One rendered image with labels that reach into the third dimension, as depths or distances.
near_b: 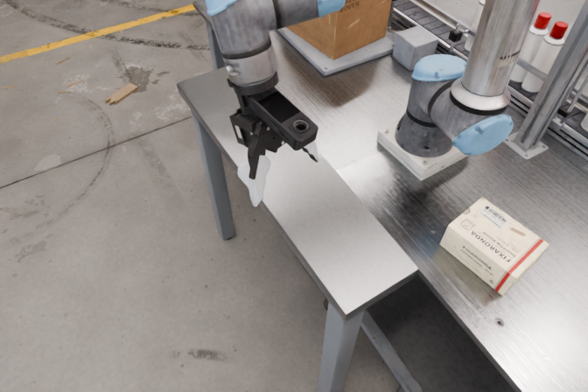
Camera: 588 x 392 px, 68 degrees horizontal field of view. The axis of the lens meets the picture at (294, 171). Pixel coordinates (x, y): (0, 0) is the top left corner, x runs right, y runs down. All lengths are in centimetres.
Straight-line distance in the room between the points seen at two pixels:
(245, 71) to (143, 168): 179
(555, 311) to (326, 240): 48
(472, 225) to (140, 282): 141
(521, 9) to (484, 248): 45
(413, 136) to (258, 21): 61
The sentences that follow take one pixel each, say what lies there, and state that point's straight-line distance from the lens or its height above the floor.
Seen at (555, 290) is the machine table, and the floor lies 83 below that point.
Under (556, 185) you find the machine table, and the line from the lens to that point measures 128.
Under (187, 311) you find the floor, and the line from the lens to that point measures 187.
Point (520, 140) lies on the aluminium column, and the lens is 132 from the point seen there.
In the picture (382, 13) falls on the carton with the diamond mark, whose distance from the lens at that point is 155.
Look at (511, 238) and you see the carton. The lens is 101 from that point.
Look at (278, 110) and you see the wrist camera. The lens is 65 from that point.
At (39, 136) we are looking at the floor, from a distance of 281.
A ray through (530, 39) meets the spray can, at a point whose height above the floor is 102.
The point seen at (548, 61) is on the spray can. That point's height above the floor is 99.
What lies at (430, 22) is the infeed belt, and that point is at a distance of 169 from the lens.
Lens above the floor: 166
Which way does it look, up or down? 48 degrees down
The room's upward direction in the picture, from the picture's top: straight up
